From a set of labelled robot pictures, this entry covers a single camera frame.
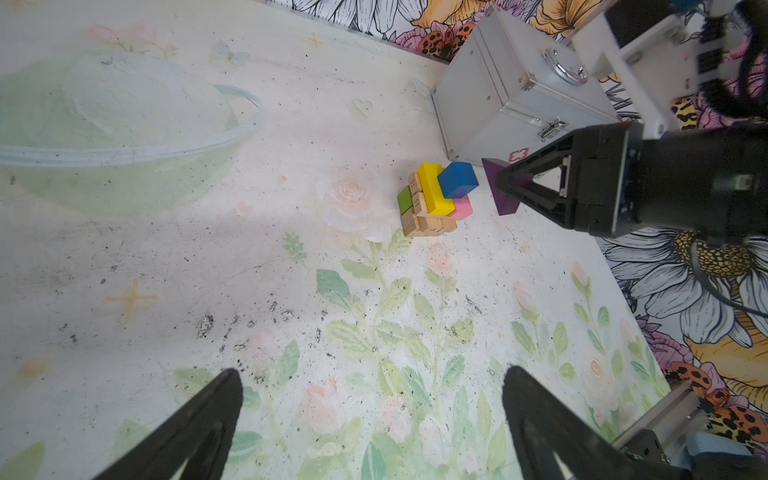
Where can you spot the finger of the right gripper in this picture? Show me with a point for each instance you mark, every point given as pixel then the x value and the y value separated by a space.
pixel 555 155
pixel 510 194

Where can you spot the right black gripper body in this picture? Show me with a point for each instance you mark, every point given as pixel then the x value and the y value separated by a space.
pixel 601 158

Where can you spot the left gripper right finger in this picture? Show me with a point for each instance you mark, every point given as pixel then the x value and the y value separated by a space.
pixel 546 434

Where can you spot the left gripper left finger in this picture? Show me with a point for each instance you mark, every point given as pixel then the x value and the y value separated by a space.
pixel 195 441

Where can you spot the blue wood block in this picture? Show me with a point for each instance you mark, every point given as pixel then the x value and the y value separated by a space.
pixel 457 180

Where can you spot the pink wood block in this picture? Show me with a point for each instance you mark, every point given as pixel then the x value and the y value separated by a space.
pixel 462 208

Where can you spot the yellow wood block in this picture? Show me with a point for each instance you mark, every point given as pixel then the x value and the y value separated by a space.
pixel 436 202

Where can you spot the green wood block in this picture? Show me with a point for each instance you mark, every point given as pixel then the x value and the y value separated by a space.
pixel 404 200

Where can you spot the natural wood block with hole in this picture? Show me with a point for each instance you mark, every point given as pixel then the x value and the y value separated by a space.
pixel 414 183

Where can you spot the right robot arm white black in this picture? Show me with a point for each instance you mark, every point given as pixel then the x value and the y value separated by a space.
pixel 713 181

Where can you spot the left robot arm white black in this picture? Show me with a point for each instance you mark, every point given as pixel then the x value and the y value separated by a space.
pixel 707 465

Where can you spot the silver aluminium case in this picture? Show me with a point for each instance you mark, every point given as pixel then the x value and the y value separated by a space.
pixel 511 90

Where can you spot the aluminium front rail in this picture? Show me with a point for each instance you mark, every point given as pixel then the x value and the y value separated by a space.
pixel 671 419

